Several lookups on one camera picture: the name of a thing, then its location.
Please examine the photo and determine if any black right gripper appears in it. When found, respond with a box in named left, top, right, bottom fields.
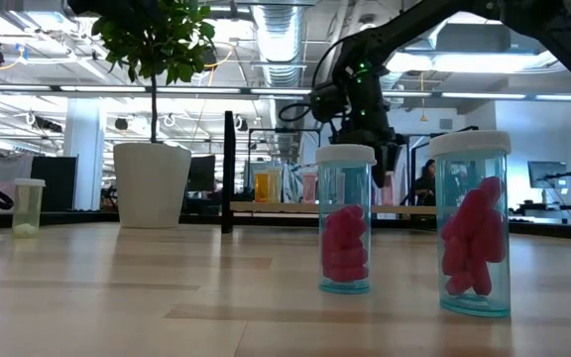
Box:
left=335, top=73, right=406, bottom=188

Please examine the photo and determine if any vial with pink pills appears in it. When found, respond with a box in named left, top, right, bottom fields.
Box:
left=314, top=144, right=377, bottom=296
left=429, top=130, right=513, bottom=318

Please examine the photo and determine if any small yellow-green pill bottle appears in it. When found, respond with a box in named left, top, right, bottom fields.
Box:
left=267, top=167, right=284, bottom=203
left=11, top=178, right=47, bottom=238

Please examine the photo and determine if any large orange pill bottle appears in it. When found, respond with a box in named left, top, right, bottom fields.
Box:
left=254, top=171, right=271, bottom=203

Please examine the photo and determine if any black metal shelf leg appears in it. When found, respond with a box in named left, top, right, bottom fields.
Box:
left=405, top=125, right=481, bottom=219
left=221, top=111, right=237, bottom=234

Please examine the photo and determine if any light wooden shelf board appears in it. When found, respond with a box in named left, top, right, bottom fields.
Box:
left=229, top=199, right=438, bottom=216

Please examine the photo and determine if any person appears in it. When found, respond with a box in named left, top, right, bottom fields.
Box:
left=412, top=158, right=438, bottom=207

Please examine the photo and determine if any black computer monitor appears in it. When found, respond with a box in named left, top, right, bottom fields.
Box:
left=527, top=161, right=568, bottom=189
left=188, top=155, right=216, bottom=192

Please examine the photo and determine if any green plant in white pot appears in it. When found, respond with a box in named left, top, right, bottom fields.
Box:
left=89, top=0, right=217, bottom=229

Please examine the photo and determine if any black partition panel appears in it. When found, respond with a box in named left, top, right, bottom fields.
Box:
left=27, top=156, right=77, bottom=212

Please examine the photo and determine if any silver ventilation duct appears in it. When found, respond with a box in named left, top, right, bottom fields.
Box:
left=253, top=0, right=309, bottom=88

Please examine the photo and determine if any black aluminium frame rail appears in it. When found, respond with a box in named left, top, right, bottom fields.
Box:
left=0, top=210, right=571, bottom=243

